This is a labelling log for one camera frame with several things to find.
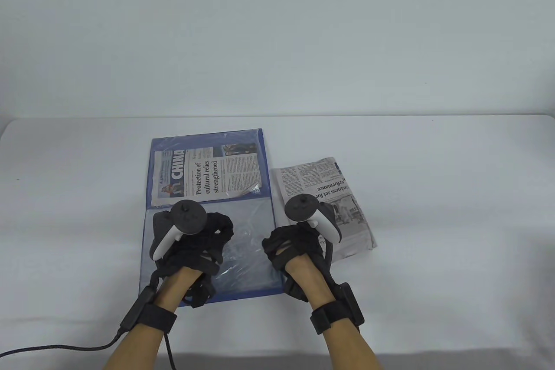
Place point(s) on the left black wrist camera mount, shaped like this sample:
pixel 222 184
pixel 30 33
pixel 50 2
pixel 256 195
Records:
pixel 199 292

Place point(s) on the right white grey controller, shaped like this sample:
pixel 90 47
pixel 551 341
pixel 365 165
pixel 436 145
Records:
pixel 299 209

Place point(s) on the blue folder with clear sleeves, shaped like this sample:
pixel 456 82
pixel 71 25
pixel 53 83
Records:
pixel 247 266

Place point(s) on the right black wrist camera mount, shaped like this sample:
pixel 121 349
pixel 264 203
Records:
pixel 295 287

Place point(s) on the newspaper with grey street photo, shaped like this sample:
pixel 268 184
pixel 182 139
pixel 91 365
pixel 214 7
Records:
pixel 303 179

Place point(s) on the left white grey controller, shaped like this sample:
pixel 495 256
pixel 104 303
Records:
pixel 187 216

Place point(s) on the white grey controller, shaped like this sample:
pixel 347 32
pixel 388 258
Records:
pixel 187 216
pixel 299 209

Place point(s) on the newspaper with colour group photo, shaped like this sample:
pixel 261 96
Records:
pixel 208 175

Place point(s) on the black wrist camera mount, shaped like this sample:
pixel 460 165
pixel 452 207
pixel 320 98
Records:
pixel 295 287
pixel 199 292

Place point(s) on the person's right hand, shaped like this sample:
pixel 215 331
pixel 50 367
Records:
pixel 299 240

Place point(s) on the person's left forearm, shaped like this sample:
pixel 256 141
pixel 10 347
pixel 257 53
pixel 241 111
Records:
pixel 138 352

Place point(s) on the person's right forearm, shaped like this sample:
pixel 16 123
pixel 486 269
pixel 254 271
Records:
pixel 342 352

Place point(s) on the person's left hand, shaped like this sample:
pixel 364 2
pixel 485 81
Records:
pixel 204 253

